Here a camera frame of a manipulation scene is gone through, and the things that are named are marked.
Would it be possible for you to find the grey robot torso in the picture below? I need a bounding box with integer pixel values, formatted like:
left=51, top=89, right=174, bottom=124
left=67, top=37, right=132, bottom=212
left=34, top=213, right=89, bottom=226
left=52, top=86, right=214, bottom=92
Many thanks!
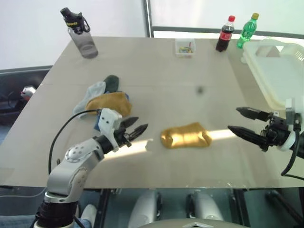
left=134, top=218, right=250, bottom=228

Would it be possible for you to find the white rounded shape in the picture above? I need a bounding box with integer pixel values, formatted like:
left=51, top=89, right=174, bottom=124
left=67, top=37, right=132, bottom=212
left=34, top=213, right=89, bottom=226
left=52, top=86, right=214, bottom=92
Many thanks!
left=80, top=203, right=97, bottom=228

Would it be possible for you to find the black table leg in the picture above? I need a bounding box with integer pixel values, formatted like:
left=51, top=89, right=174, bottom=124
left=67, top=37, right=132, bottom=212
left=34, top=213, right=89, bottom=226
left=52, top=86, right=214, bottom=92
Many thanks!
left=233, top=188, right=251, bottom=228
left=96, top=188, right=111, bottom=228

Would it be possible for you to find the light grey-blue sock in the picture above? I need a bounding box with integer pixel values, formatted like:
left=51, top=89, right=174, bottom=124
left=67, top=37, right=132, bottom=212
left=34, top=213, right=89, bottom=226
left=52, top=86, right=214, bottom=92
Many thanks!
left=73, top=81, right=106, bottom=120

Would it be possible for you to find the dark bench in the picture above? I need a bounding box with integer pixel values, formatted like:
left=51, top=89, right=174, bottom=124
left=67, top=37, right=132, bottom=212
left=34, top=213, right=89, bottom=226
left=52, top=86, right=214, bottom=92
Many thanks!
left=0, top=66, right=54, bottom=127

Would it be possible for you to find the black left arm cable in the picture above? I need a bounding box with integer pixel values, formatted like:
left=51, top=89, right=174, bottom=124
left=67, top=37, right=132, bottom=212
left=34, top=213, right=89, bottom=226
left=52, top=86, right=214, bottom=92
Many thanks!
left=48, top=108, right=103, bottom=176

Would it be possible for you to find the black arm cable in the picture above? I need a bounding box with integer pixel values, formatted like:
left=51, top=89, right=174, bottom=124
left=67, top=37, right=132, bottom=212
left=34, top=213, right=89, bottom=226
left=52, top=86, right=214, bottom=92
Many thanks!
left=280, top=113, right=304, bottom=181
left=48, top=108, right=103, bottom=176

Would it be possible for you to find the clear black-capped water bottle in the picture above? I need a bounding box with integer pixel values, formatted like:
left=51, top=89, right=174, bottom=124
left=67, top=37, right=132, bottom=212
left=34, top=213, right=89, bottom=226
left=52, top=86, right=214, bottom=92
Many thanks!
left=59, top=7, right=99, bottom=59

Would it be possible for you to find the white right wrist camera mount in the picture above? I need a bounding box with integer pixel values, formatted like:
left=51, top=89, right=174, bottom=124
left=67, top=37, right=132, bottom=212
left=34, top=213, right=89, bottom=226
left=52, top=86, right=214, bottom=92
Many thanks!
left=279, top=97, right=304, bottom=152

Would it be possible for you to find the red and white object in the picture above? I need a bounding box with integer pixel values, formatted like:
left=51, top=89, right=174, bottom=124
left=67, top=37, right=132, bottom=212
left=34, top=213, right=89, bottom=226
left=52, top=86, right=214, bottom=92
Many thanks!
left=20, top=85, right=37, bottom=99

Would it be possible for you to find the silver robot leg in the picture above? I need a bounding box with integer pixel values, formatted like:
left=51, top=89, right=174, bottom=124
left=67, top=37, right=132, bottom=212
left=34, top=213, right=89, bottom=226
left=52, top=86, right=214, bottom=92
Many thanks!
left=189, top=189, right=224, bottom=222
left=127, top=189, right=162, bottom=228

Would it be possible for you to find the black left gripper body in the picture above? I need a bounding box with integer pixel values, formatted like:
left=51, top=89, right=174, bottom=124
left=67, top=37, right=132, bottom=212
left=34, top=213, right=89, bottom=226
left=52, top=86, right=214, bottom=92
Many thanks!
left=113, top=127, right=133, bottom=149

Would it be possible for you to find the white plastic basket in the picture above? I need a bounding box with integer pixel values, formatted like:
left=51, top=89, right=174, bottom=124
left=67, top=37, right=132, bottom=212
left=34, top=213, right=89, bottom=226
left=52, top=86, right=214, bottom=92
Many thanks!
left=241, top=38, right=304, bottom=111

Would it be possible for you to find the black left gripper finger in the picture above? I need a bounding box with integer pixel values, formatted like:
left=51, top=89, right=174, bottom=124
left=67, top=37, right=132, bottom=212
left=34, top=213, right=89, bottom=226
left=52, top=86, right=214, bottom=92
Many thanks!
left=121, top=116, right=140, bottom=131
left=129, top=123, right=149, bottom=141

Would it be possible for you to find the dark green sock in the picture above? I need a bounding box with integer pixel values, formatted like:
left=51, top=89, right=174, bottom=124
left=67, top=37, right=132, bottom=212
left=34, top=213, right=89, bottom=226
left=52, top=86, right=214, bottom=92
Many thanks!
left=103, top=75, right=120, bottom=94

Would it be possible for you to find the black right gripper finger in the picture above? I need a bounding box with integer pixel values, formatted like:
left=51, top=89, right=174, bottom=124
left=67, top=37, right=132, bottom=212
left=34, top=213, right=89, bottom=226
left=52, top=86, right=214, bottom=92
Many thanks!
left=227, top=125, right=266, bottom=150
left=235, top=106, right=272, bottom=122

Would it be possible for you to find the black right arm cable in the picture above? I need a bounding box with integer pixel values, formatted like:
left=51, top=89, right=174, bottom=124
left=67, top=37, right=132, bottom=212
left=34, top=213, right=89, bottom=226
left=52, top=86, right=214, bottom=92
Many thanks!
left=280, top=113, right=304, bottom=181

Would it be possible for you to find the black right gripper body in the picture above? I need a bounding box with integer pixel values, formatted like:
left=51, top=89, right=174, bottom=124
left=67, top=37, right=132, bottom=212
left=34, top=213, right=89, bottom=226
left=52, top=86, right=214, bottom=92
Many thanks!
left=260, top=112, right=295, bottom=152

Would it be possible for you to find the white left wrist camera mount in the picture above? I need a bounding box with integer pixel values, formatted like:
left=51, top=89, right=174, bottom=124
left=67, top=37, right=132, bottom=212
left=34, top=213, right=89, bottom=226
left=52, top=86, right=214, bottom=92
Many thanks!
left=98, top=108, right=123, bottom=153

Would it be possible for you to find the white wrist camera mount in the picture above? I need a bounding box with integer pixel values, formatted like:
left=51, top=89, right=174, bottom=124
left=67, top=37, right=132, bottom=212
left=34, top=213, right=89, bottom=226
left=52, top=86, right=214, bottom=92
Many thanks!
left=279, top=97, right=304, bottom=152
left=98, top=108, right=123, bottom=153

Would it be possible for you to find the small clear plastic box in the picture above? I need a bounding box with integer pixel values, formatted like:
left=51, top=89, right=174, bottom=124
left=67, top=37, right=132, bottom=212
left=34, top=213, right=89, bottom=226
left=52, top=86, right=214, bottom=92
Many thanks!
left=175, top=38, right=197, bottom=58

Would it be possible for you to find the green soda bottle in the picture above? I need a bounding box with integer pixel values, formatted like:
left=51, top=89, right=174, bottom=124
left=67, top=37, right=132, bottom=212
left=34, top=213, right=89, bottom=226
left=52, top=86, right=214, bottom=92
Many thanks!
left=236, top=12, right=260, bottom=49

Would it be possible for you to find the mustard yellow sock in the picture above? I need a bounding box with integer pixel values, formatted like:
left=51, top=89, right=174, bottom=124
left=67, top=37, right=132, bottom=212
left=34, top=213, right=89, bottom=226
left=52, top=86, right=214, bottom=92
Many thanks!
left=160, top=121, right=213, bottom=150
left=85, top=92, right=133, bottom=117

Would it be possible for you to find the red-capped cola bottle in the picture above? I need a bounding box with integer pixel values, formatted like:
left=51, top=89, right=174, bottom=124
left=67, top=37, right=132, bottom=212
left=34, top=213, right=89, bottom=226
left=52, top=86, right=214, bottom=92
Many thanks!
left=215, top=15, right=236, bottom=53

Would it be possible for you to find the grey window frame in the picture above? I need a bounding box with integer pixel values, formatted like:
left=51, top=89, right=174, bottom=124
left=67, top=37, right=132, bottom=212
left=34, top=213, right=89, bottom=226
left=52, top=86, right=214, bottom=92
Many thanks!
left=142, top=0, right=304, bottom=40

